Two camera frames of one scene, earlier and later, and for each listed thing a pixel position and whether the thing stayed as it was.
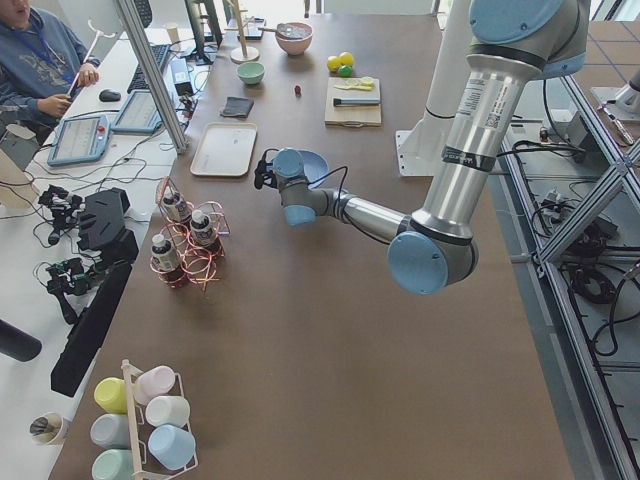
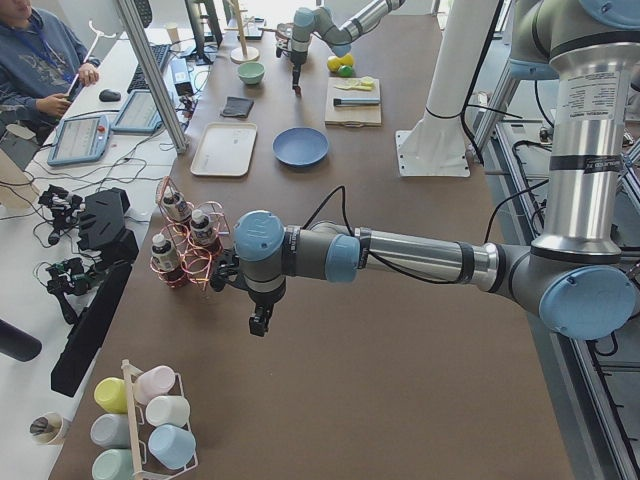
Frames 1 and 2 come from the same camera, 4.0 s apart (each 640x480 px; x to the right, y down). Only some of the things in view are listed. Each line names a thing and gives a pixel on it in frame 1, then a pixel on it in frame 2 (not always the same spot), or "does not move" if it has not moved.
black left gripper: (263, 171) → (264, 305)
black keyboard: (139, 81) does not move
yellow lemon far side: (346, 59) does not move
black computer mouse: (108, 95) does not move
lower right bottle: (175, 206) does not move
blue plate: (314, 167) → (300, 146)
